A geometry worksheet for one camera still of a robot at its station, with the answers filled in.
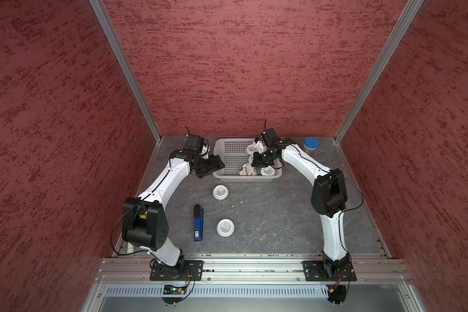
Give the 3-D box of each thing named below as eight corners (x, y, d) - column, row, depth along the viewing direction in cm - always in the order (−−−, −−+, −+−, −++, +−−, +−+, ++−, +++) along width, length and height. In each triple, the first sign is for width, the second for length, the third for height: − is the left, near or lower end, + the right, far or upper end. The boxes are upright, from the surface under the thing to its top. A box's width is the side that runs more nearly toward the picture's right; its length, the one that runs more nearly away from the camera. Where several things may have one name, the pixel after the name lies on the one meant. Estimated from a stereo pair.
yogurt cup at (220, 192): (213, 203, 94) (212, 196, 88) (214, 192, 98) (213, 184, 92) (228, 203, 94) (227, 196, 88) (228, 192, 98) (227, 184, 92)
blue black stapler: (195, 242, 83) (193, 238, 79) (196, 208, 93) (194, 204, 89) (203, 240, 83) (202, 237, 80) (203, 208, 93) (202, 203, 89)
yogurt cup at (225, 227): (215, 233, 85) (214, 228, 79) (224, 221, 88) (223, 215, 83) (227, 242, 82) (227, 238, 77) (236, 230, 86) (236, 224, 80)
